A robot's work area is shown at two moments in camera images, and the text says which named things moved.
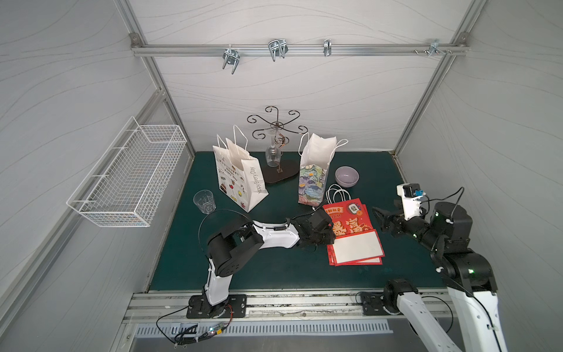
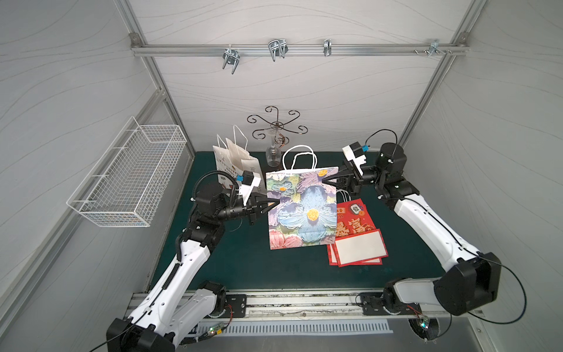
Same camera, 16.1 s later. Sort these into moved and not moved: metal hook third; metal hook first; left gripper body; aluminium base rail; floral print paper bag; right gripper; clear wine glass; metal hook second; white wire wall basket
Moved: left gripper body; floral print paper bag; right gripper
Not moved: metal hook first; metal hook third; clear wine glass; aluminium base rail; metal hook second; white wire wall basket
